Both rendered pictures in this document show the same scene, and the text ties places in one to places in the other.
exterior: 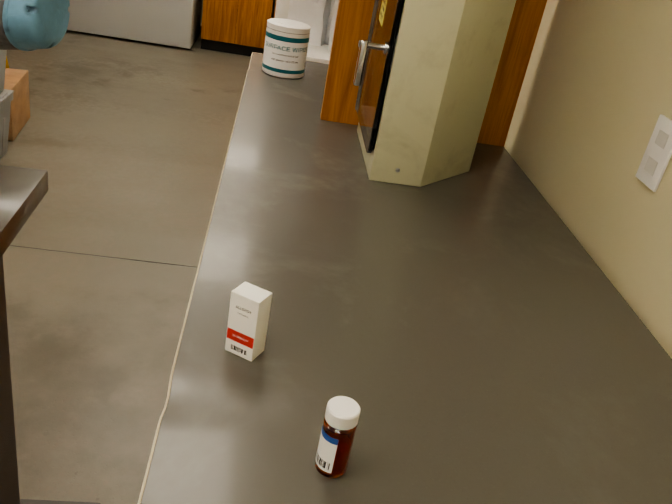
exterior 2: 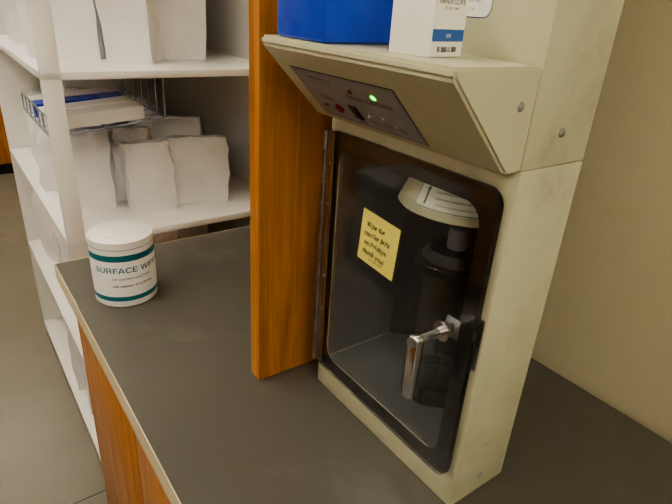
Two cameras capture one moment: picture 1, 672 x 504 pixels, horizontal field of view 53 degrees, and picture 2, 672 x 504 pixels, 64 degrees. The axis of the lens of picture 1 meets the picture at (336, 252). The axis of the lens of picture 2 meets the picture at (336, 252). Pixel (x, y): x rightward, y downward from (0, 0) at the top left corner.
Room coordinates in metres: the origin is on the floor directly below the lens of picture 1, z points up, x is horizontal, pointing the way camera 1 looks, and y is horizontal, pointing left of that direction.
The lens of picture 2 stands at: (0.97, 0.37, 1.55)
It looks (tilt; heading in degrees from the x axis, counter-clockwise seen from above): 25 degrees down; 331
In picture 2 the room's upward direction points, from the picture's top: 4 degrees clockwise
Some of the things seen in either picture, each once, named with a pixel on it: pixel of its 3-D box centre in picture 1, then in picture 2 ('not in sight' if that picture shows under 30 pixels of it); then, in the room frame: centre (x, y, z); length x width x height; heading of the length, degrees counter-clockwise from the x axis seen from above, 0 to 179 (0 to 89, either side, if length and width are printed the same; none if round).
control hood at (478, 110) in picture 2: not in sight; (377, 96); (1.48, 0.04, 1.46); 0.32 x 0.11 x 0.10; 8
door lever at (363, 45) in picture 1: (368, 63); (423, 360); (1.37, 0.01, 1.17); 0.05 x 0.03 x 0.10; 98
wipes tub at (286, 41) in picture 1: (286, 48); (123, 262); (2.08, 0.26, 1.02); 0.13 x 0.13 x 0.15
